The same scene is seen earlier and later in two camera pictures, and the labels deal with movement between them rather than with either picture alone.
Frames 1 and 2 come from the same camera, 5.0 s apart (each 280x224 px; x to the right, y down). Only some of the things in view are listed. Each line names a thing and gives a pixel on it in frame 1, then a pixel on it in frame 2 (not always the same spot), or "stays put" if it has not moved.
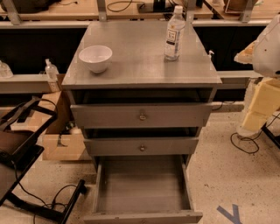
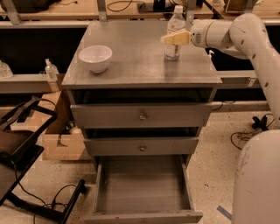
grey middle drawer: [144, 146] stays put
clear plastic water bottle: [175, 28] stays put
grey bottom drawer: [147, 189] stays put
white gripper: [268, 52] -> [198, 35]
